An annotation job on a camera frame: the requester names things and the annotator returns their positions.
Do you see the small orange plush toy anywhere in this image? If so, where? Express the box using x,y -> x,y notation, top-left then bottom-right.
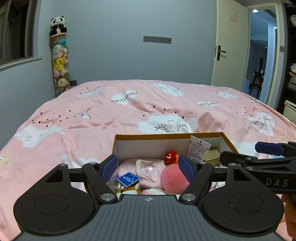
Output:
116,183 -> 142,195

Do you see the window with grey frame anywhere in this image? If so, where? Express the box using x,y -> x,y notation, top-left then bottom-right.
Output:
0,0 -> 42,69

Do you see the black door handle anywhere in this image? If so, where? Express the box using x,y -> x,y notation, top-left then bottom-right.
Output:
215,46 -> 228,61

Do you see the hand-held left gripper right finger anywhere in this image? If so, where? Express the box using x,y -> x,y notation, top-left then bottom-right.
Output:
178,154 -> 255,202

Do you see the woven storage basket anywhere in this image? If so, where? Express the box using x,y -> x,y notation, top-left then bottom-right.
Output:
288,72 -> 296,90

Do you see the dark wooden chair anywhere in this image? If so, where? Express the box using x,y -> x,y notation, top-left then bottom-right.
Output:
248,57 -> 265,94

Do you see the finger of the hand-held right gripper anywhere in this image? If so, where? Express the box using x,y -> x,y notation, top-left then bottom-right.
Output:
255,142 -> 296,156
219,151 -> 296,168

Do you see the pink cloud print duvet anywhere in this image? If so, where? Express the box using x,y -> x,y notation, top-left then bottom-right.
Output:
0,80 -> 296,241

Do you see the grey wall outlet strip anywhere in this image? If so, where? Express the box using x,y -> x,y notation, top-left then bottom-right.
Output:
143,36 -> 172,44

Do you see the pink strawberry plush toy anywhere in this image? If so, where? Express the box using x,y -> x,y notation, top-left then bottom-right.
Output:
161,163 -> 191,194

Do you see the pink round fabric pouch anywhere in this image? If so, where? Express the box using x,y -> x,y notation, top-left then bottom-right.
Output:
118,159 -> 138,178

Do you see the column of plush toys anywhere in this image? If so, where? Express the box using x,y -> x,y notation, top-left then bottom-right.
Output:
49,34 -> 71,98

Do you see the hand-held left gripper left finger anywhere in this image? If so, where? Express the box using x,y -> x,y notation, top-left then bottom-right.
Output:
44,154 -> 119,202

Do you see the white storage box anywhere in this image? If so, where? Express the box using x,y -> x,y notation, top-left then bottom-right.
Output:
283,100 -> 296,121

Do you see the panda plush toy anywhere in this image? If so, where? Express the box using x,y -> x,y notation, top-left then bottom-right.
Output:
50,16 -> 68,36

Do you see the person's right hand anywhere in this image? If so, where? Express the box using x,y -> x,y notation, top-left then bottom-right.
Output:
281,194 -> 296,237

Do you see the cream door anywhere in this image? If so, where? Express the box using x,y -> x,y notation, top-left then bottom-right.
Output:
211,0 -> 250,92

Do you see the pink white fuzzy item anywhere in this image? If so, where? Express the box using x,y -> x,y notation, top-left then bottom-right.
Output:
142,188 -> 166,195

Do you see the gold cardboard box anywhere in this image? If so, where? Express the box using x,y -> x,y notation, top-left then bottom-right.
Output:
205,147 -> 220,166

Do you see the red crochet strawberry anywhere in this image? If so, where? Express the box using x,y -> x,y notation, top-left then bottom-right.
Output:
164,151 -> 179,165

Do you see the white printed paper tag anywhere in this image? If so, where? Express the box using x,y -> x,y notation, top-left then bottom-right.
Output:
188,136 -> 211,163

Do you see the blue paper tag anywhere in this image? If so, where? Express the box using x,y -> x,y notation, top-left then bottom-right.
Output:
117,172 -> 141,188

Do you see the orange-rimmed cardboard box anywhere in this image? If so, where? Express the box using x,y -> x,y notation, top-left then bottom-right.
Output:
107,132 -> 240,195

